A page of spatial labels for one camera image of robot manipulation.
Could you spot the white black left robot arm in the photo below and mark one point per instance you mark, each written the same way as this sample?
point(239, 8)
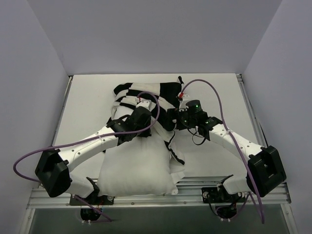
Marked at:
point(55, 166)

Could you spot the aluminium rail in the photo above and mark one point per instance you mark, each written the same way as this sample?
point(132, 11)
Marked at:
point(255, 123)
point(190, 193)
point(68, 87)

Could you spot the aluminium left side rail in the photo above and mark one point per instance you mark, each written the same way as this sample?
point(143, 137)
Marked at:
point(68, 87)

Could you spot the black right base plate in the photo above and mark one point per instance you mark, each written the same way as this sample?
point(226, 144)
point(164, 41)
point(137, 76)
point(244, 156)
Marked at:
point(210, 194)

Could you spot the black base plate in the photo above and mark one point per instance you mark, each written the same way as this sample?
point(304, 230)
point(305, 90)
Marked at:
point(210, 194)
point(97, 200)

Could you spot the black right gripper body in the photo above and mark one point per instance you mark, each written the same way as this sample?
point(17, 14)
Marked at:
point(171, 117)

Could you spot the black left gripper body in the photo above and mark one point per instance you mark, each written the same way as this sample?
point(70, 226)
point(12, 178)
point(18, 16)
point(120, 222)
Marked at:
point(142, 113)

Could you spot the aluminium right side rail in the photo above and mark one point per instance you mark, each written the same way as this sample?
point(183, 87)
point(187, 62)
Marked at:
point(255, 123)

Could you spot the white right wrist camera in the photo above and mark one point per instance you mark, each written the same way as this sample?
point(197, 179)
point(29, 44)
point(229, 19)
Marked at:
point(183, 99)

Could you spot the aluminium front rail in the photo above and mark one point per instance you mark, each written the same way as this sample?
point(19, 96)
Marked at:
point(190, 193)

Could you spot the white pillow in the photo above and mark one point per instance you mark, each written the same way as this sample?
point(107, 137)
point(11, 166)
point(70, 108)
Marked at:
point(144, 166)

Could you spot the black white checkered pillowcase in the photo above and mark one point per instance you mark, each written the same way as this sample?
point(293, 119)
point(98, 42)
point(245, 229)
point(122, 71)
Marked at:
point(163, 97)

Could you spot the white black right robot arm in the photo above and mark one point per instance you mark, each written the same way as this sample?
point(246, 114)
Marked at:
point(264, 167)

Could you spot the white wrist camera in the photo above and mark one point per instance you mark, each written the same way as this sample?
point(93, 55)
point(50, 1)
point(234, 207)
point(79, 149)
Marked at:
point(145, 103)
point(183, 99)

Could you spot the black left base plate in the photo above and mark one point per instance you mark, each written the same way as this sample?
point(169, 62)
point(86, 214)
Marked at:
point(97, 200)

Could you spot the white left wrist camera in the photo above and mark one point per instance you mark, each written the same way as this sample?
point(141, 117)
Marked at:
point(145, 103)

